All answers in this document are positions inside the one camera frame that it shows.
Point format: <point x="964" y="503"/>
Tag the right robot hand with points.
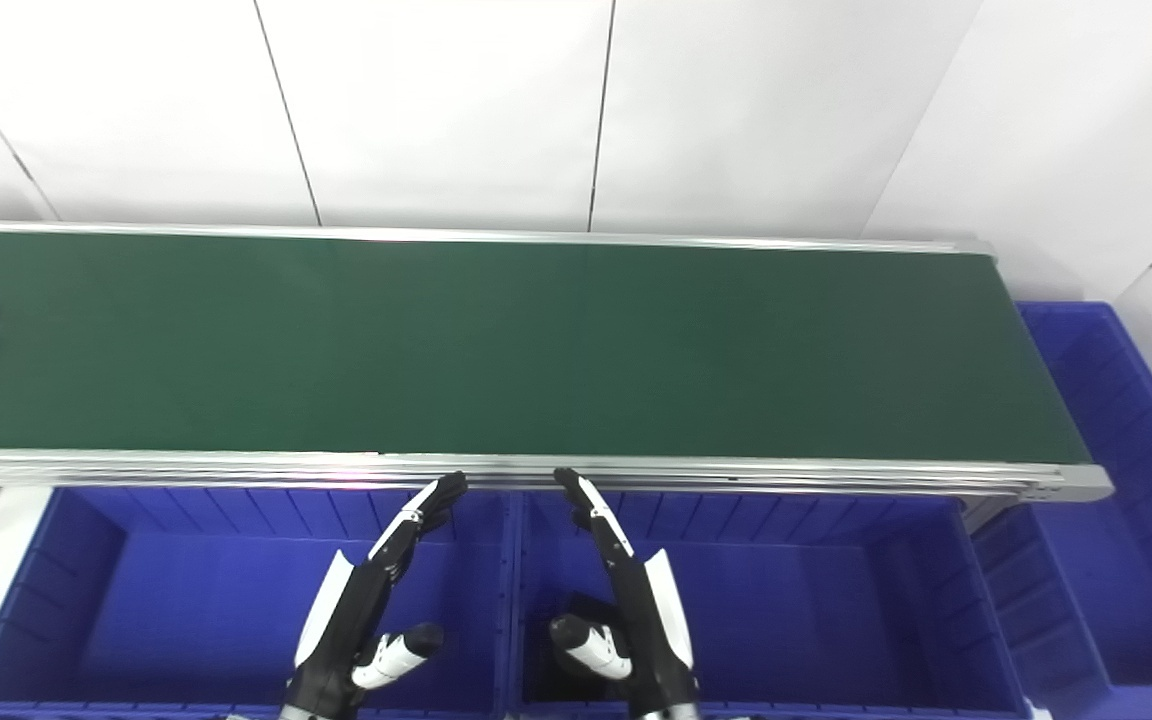
<point x="651" y="620"/>

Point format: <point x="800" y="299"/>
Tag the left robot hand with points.
<point x="341" y="620"/>

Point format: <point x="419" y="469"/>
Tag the blue plastic bin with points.
<point x="816" y="600"/>
<point x="186" y="600"/>
<point x="1126" y="560"/>

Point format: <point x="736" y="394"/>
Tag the green conveyor belt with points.
<point x="536" y="340"/>

